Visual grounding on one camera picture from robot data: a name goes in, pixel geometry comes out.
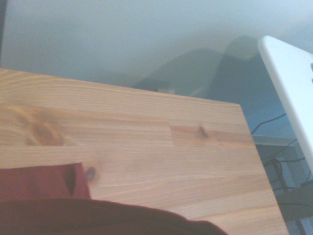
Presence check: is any rust red shirt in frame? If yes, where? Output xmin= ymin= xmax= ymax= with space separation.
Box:
xmin=0 ymin=162 xmax=229 ymax=235

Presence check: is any white rounded flat panel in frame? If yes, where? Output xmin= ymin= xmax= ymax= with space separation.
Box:
xmin=257 ymin=35 xmax=313 ymax=173

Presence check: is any thin black floor cable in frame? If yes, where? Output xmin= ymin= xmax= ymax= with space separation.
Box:
xmin=251 ymin=113 xmax=287 ymax=135
xmin=263 ymin=156 xmax=308 ymax=193

